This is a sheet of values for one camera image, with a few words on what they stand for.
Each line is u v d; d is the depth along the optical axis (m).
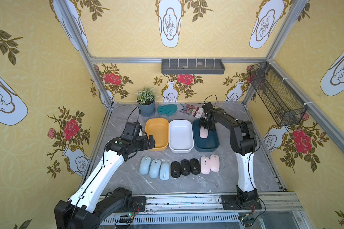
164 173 0.82
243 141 0.59
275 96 0.89
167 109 1.14
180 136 1.00
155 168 0.84
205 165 0.86
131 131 0.58
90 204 0.39
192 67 0.93
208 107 0.87
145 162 0.86
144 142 0.69
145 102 1.01
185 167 0.84
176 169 0.84
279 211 0.78
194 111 1.17
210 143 1.03
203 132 1.00
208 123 0.91
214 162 0.87
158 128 1.04
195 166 0.84
